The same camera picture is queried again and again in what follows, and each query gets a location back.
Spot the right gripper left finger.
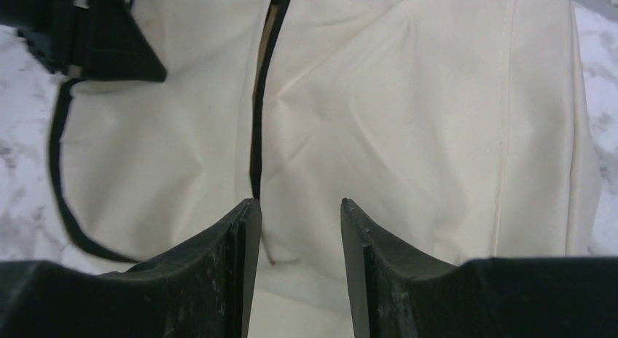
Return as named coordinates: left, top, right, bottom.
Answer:
left=1, top=199, right=262, bottom=337

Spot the cream canvas backpack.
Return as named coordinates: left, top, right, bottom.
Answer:
left=49, top=0, right=600, bottom=337

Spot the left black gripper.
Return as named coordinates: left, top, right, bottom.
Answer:
left=1, top=0, right=167, bottom=82

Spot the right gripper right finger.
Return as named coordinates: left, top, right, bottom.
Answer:
left=340, top=199, right=617, bottom=337

